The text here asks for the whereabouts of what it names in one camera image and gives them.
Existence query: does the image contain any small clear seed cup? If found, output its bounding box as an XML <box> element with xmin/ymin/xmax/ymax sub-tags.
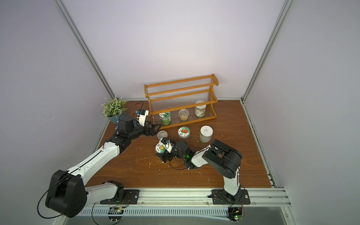
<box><xmin>157</xmin><ymin>130</ymin><xmax>168</xmax><ymax>140</ymax></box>

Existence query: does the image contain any sunflower lid jar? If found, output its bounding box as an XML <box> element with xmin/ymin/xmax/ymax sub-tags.
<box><xmin>155</xmin><ymin>142</ymin><xmax>166</xmax><ymax>153</ymax></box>

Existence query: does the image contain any green leaf lid jar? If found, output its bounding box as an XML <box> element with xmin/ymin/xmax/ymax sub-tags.
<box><xmin>159</xmin><ymin>112</ymin><xmax>171</xmax><ymax>125</ymax></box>

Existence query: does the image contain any strawberry lid jar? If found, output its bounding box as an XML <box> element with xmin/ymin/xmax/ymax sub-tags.
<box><xmin>177</xmin><ymin>126</ymin><xmax>191</xmax><ymax>140</ymax></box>

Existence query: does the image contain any white lid jar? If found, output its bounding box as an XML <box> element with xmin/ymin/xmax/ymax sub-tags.
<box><xmin>199</xmin><ymin>125</ymin><xmax>213</xmax><ymax>143</ymax></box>

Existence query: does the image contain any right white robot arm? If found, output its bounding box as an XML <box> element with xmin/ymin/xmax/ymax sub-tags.
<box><xmin>155</xmin><ymin>138</ymin><xmax>242</xmax><ymax>199</ymax></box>

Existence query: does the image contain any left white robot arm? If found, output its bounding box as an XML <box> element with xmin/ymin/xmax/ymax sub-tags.
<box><xmin>43</xmin><ymin>115</ymin><xmax>161</xmax><ymax>218</ymax></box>

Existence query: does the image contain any wooden three-tier shelf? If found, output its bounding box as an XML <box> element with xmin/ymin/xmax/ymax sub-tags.
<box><xmin>144</xmin><ymin>74</ymin><xmax>219</xmax><ymax>129</ymax></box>

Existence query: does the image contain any small yellow seed cup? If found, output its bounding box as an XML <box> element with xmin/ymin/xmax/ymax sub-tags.
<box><xmin>179</xmin><ymin>109</ymin><xmax>189</xmax><ymax>122</ymax></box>

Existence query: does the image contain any green label white-lid jar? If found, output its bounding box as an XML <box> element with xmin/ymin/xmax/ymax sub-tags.
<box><xmin>195</xmin><ymin>105</ymin><xmax>206</xmax><ymax>118</ymax></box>

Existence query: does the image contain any potted green plant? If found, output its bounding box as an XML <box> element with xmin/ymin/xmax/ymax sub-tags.
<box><xmin>101</xmin><ymin>96</ymin><xmax>127</xmax><ymax>125</ymax></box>

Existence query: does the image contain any left controller board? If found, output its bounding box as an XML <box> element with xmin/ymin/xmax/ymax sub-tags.
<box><xmin>107</xmin><ymin>207</ymin><xmax>125</xmax><ymax>224</ymax></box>

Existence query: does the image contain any controller board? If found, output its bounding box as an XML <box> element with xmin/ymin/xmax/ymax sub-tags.
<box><xmin>226</xmin><ymin>207</ymin><xmax>245</xmax><ymax>222</ymax></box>
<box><xmin>107</xmin><ymin>207</ymin><xmax>125</xmax><ymax>224</ymax></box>

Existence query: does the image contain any right controller board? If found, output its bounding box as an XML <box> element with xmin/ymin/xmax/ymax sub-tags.
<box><xmin>226</xmin><ymin>207</ymin><xmax>245</xmax><ymax>222</ymax></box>

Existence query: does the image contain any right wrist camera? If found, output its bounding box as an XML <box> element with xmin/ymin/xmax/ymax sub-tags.
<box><xmin>164</xmin><ymin>140</ymin><xmax>173</xmax><ymax>153</ymax></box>

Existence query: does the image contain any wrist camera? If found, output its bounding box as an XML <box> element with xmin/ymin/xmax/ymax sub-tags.
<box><xmin>136</xmin><ymin>109</ymin><xmax>149</xmax><ymax>127</ymax></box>
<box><xmin>164</xmin><ymin>140</ymin><xmax>173</xmax><ymax>153</ymax></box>

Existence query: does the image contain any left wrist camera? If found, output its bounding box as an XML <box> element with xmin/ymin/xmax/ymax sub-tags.
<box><xmin>136</xmin><ymin>109</ymin><xmax>149</xmax><ymax>127</ymax></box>

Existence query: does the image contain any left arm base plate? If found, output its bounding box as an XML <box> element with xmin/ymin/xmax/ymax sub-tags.
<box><xmin>100</xmin><ymin>189</ymin><xmax>140</xmax><ymax>205</ymax></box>

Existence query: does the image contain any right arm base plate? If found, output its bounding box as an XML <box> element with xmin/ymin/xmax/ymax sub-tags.
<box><xmin>207</xmin><ymin>189</ymin><xmax>251</xmax><ymax>205</ymax></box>

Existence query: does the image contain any aluminium front rail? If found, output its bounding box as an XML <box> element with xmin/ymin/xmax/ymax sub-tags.
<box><xmin>78</xmin><ymin>188</ymin><xmax>291</xmax><ymax>217</ymax></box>

